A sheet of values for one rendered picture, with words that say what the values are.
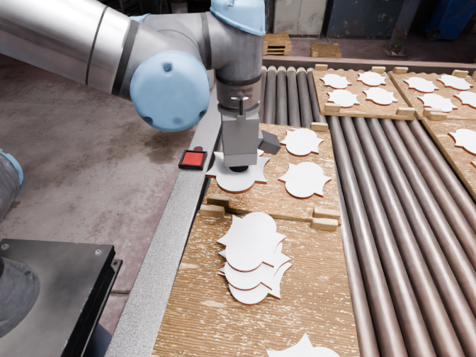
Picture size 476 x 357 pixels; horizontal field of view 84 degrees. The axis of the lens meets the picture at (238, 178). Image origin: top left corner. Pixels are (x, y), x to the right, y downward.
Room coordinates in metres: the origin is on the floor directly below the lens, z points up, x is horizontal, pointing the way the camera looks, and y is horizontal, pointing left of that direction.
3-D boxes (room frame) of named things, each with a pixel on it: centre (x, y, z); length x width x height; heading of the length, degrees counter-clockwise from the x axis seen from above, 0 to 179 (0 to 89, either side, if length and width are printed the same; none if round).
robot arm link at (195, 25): (0.39, 0.09, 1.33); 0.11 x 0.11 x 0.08; 11
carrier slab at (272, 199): (0.62, -0.12, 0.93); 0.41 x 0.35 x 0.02; 170
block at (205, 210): (0.41, 0.06, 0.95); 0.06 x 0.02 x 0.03; 82
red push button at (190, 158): (0.64, 0.14, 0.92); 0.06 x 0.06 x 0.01; 83
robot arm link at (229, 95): (0.42, 0.00, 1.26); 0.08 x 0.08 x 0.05
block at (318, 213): (0.40, -0.21, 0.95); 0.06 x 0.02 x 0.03; 80
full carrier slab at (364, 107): (1.09, -0.52, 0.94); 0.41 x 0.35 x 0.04; 173
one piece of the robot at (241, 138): (0.43, -0.02, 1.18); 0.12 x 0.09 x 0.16; 96
